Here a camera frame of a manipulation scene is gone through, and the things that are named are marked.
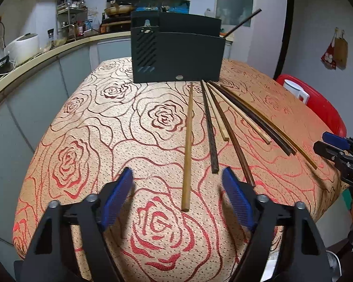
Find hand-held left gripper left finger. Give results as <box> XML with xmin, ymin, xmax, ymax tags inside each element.
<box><xmin>15</xmin><ymin>167</ymin><xmax>134</xmax><ymax>282</ymax></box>

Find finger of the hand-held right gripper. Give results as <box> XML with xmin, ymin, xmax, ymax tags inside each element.
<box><xmin>322</xmin><ymin>132</ymin><xmax>353</xmax><ymax>153</ymax></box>
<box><xmin>313</xmin><ymin>140</ymin><xmax>353</xmax><ymax>168</ymax></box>

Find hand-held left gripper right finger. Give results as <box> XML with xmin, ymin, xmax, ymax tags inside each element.
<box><xmin>221</xmin><ymin>167</ymin><xmax>331</xmax><ymax>282</ymax></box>

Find thin tan chopstick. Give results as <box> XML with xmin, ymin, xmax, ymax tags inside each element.
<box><xmin>231</xmin><ymin>91</ymin><xmax>318</xmax><ymax>170</ymax></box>

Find dark brown chopstick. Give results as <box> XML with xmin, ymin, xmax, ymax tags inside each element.
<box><xmin>224</xmin><ymin>86</ymin><xmax>297</xmax><ymax>155</ymax></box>
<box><xmin>218</xmin><ymin>85</ymin><xmax>293</xmax><ymax>157</ymax></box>

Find reddish brown chopstick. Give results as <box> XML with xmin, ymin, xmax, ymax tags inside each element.
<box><xmin>207</xmin><ymin>82</ymin><xmax>256</xmax><ymax>188</ymax></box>

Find dark speckled square chopstick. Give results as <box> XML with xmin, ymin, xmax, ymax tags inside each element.
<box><xmin>201</xmin><ymin>79</ymin><xmax>221</xmax><ymax>174</ymax></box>

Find light brown round chopstick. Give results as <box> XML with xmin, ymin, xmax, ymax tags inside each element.
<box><xmin>181</xmin><ymin>82</ymin><xmax>195</xmax><ymax>212</ymax></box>

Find short light wooden chopstick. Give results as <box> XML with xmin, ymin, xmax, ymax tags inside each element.
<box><xmin>204</xmin><ymin>80</ymin><xmax>230</xmax><ymax>141</ymax></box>

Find black chopstick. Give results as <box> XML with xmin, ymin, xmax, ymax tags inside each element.
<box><xmin>224</xmin><ymin>8</ymin><xmax>262</xmax><ymax>39</ymax></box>

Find dark green utensil holder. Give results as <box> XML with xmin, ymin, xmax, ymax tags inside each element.
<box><xmin>130</xmin><ymin>11</ymin><xmax>226</xmax><ymax>84</ymax></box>

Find red plastic stool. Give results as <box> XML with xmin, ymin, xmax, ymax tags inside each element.
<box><xmin>275</xmin><ymin>74</ymin><xmax>348</xmax><ymax>137</ymax></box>

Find rose print tablecloth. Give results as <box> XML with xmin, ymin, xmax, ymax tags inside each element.
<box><xmin>12</xmin><ymin>57</ymin><xmax>346</xmax><ymax>282</ymax></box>

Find grey lower kitchen cabinets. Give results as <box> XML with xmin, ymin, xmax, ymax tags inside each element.
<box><xmin>0</xmin><ymin>38</ymin><xmax>133</xmax><ymax>259</ymax></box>

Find beige kitchen countertop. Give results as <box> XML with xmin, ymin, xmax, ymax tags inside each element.
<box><xmin>0</xmin><ymin>31</ymin><xmax>133</xmax><ymax>109</ymax></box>

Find frosted glass window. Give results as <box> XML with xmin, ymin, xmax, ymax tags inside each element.
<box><xmin>215</xmin><ymin>0</ymin><xmax>255</xmax><ymax>28</ymax></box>

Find black sandwich maker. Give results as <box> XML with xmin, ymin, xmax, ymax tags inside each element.
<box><xmin>0</xmin><ymin>55</ymin><xmax>14</xmax><ymax>78</ymax></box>

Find white rice cooker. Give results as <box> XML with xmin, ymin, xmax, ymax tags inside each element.
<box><xmin>4</xmin><ymin>33</ymin><xmax>41</xmax><ymax>65</ymax></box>

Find beige frying pan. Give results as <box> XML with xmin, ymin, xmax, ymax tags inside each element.
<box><xmin>104</xmin><ymin>0</ymin><xmax>136</xmax><ymax>16</ymax></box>

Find metal spice rack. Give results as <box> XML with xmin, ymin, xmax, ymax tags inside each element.
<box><xmin>56</xmin><ymin>0</ymin><xmax>87</xmax><ymax>42</ymax></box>

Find blue picture tile backsplash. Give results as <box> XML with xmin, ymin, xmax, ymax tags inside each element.
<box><xmin>135</xmin><ymin>1</ymin><xmax>192</xmax><ymax>13</ymax></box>

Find red hanging wall ornament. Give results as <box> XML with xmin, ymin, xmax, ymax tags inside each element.
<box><xmin>321</xmin><ymin>27</ymin><xmax>349</xmax><ymax>71</ymax></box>

